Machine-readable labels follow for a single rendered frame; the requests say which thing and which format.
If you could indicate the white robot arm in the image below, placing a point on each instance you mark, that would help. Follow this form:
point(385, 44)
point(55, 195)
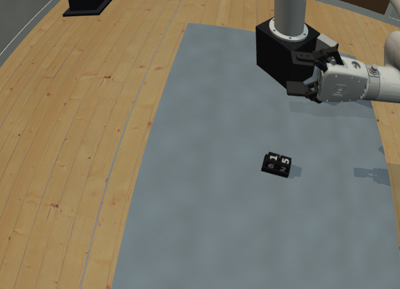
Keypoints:
point(384, 81)

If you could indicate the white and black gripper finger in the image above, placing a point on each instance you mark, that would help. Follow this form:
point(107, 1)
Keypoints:
point(299, 89)
point(317, 58)

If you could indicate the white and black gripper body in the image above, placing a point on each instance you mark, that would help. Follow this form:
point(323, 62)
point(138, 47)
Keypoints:
point(342, 83)

